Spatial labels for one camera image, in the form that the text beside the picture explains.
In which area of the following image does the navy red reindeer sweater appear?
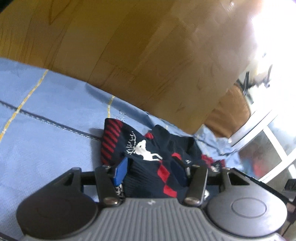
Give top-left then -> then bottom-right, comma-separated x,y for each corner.
101,118 -> 225,202

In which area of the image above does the brown cushion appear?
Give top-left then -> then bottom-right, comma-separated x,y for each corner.
204,84 -> 251,138

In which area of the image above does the white framed window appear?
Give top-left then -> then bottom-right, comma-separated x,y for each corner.
231,111 -> 295,190

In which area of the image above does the blue bed sheet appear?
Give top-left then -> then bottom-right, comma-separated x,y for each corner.
0,58 -> 243,240

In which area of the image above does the wooden headboard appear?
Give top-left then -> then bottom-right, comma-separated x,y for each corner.
1,1 -> 262,133

